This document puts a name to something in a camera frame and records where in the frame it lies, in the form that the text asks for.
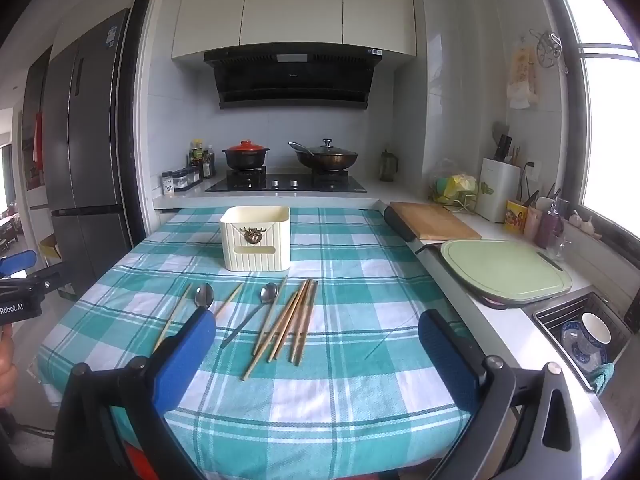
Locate cream ribbed utensil box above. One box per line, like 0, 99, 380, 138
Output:
220, 205, 292, 272

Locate pink cup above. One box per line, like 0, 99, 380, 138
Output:
524, 205, 543, 238

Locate condiment bottles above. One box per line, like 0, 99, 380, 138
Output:
189, 139, 216, 181

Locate window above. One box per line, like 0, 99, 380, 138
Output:
550, 0, 640, 221

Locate white wall cabinet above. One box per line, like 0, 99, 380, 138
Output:
171, 0, 417, 66

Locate purple bottle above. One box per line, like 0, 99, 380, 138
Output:
537, 197, 568, 250

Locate black wok with glass lid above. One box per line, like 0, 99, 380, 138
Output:
287, 138, 359, 172

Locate hanging metal steamer rack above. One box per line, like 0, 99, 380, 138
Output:
530, 30, 568, 73

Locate yellow printed cup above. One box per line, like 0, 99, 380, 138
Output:
505, 200, 529, 235

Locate cardboard box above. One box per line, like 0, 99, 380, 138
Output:
40, 235, 63, 266

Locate garlic bulbs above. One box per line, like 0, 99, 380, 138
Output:
570, 210, 596, 235

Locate black range hood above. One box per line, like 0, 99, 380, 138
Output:
203, 45, 385, 111

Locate green cutting board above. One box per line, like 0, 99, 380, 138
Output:
440, 239, 573, 306

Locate steel sink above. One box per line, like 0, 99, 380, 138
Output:
532, 292, 633, 391

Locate person's left hand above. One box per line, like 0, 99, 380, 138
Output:
0, 322, 18, 408

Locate wooden cutting board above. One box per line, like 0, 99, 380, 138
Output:
390, 201, 482, 241

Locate spice jars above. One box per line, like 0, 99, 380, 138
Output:
161, 165, 203, 196

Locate hanging printed towel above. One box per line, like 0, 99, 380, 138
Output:
507, 47, 541, 110

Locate teal plaid tablecloth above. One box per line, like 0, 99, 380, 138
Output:
35, 206, 473, 480

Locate teal dish cloth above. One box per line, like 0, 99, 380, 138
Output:
590, 362, 616, 392

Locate dark glass jug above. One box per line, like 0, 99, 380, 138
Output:
379, 149, 399, 182

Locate grey refrigerator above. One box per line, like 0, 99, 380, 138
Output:
42, 7, 133, 301

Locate white knife block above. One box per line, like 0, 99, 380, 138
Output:
477, 132, 522, 223

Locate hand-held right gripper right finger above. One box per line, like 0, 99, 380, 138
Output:
417, 308, 583, 480

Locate yellow green plastic bags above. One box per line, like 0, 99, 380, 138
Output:
430, 160, 481, 208

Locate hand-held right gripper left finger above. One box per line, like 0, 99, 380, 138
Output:
52, 305, 217, 480

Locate black clay pot red lid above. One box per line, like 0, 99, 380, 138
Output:
222, 141, 269, 171

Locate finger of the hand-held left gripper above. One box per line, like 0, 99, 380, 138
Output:
22, 264, 64, 295
0, 250, 38, 278

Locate steel spoon dark handle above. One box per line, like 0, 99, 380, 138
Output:
194, 283, 216, 311
220, 282, 279, 350

